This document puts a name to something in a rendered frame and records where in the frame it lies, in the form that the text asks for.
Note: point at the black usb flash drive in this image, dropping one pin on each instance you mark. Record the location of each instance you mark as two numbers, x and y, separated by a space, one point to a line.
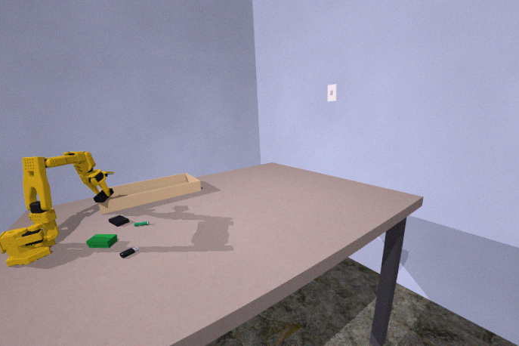
128 252

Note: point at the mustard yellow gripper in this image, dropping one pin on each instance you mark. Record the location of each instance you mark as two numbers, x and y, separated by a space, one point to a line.
94 178

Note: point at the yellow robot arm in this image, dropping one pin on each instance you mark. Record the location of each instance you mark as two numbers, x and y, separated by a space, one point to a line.
26 245

